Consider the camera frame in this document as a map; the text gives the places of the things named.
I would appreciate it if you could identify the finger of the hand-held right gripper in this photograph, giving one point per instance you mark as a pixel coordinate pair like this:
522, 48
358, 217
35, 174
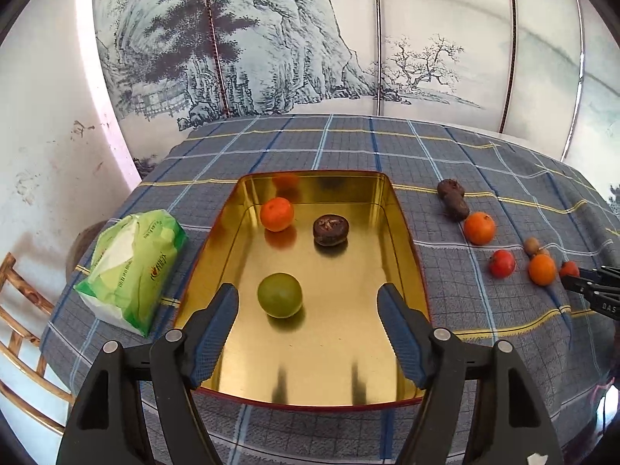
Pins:
596, 298
605, 275

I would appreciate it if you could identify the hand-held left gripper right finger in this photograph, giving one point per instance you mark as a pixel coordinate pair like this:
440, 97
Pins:
397, 329

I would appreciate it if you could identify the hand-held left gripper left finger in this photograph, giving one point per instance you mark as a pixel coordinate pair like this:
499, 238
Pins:
218, 329

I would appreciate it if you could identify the small red fruit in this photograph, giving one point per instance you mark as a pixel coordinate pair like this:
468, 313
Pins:
569, 269

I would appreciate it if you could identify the gold and red tin box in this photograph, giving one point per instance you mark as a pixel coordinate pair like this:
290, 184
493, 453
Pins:
329, 329

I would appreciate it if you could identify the red round fruit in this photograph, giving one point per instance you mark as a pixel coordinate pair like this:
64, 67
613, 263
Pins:
502, 264

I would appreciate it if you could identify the dark brown fruit pale marks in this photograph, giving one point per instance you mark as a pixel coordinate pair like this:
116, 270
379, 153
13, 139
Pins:
331, 230

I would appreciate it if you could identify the dark brown wrinkled fruit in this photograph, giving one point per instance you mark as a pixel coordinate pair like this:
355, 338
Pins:
453, 198

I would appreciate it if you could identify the orange tangerine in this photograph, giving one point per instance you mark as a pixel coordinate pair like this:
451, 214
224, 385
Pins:
479, 227
541, 270
277, 214

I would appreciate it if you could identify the green round fruit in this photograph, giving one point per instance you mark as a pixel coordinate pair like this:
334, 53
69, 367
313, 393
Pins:
280, 295

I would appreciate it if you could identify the small brown round fruit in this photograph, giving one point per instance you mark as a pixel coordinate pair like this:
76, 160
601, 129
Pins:
531, 246

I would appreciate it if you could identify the grey plaid tablecloth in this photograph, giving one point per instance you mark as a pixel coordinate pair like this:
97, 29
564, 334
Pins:
484, 310

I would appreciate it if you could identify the green tissue pack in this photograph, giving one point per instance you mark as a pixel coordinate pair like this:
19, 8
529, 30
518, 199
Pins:
131, 271

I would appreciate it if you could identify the wooden chair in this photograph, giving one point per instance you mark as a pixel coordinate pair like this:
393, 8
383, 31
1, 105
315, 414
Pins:
29, 291

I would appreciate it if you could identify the landscape painting folding screen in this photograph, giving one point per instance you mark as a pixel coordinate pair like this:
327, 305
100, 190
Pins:
290, 34

